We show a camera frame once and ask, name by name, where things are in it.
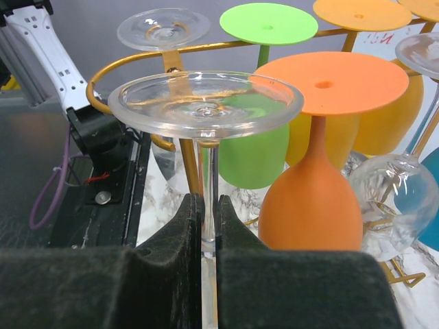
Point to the small whiteboard with yellow frame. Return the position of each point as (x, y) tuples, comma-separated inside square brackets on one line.
[(382, 44)]

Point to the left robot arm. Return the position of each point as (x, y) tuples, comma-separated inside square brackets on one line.
[(97, 135)]

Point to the clear champagne flute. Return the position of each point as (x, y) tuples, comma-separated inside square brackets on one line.
[(163, 27), (228, 105)]

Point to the gold wire wine glass rack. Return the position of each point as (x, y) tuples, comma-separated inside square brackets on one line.
[(250, 162)]

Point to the orange plastic wine glass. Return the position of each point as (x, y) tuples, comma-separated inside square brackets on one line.
[(310, 206)]

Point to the frosted clear tumbler glass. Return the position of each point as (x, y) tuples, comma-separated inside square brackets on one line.
[(387, 232)]

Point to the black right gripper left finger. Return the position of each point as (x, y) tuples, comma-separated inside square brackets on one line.
[(155, 285)]

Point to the blue plastic wine glass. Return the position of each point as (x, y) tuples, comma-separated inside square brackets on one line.
[(417, 197)]

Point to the yellow plastic wine glass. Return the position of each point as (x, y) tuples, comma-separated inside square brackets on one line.
[(381, 131), (340, 85)]

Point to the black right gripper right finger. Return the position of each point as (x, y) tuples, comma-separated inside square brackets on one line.
[(258, 287)]

